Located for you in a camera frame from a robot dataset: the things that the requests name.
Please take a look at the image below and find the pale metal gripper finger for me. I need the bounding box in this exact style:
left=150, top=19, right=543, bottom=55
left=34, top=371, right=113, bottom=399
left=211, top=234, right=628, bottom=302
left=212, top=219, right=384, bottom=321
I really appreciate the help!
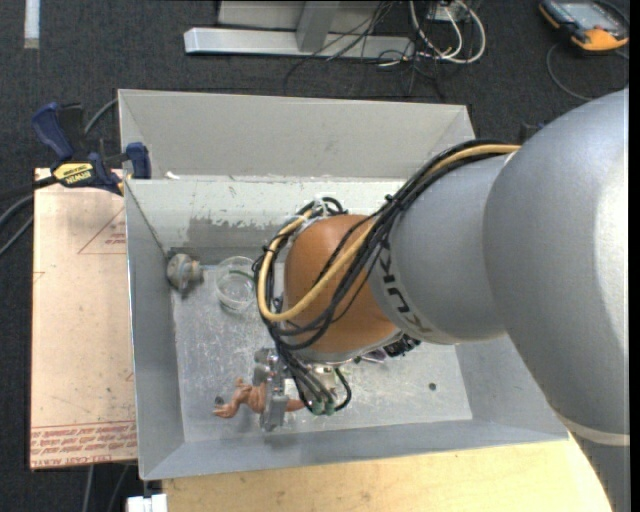
left=259, top=383, right=291, bottom=434
left=251, top=348, right=276, bottom=387

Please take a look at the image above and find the tan toy figure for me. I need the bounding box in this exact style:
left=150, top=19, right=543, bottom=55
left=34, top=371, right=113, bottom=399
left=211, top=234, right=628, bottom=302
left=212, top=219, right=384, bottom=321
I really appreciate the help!
left=213, top=376, right=307, bottom=420

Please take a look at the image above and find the clear glass dish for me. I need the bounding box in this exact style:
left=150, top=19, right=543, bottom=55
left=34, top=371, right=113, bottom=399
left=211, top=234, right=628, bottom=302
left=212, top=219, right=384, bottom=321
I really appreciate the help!
left=215, top=255, right=257, bottom=315

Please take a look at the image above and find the grey-blue round toy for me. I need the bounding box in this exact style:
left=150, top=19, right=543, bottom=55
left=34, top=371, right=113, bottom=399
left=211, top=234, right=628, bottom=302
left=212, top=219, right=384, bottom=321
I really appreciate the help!
left=166, top=252, right=205, bottom=292

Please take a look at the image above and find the brown cardboard board, red print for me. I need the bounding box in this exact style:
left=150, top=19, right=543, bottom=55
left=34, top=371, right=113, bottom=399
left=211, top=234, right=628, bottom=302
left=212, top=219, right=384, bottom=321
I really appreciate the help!
left=29, top=167, right=139, bottom=471

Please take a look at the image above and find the grey metal bin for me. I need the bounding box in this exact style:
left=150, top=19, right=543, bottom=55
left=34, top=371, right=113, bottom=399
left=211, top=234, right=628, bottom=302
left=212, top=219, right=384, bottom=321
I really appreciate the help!
left=117, top=88, right=571, bottom=482

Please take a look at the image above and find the black cylinder on white bracket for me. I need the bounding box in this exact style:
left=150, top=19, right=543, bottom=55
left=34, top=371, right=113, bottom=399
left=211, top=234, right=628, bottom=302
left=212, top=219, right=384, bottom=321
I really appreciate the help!
left=382, top=335, right=422, bottom=359

